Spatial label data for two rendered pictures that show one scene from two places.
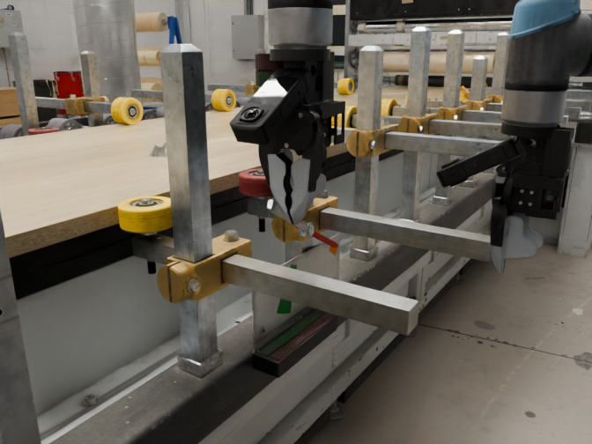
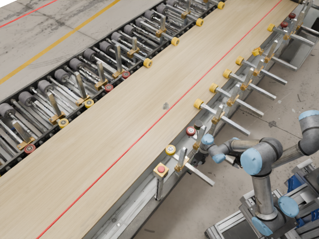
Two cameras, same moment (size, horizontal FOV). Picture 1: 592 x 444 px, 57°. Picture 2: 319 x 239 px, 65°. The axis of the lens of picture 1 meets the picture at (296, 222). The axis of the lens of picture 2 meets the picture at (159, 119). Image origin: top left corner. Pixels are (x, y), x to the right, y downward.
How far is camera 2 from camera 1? 1.57 m
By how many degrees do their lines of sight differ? 37
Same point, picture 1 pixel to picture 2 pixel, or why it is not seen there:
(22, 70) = (118, 54)
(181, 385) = (175, 178)
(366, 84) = (218, 112)
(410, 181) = (227, 111)
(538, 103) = not seen: hidden behind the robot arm
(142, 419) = (171, 185)
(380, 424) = not seen: hidden behind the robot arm
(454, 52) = (249, 74)
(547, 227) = (287, 55)
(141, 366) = (164, 162)
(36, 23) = not seen: outside the picture
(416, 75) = (234, 93)
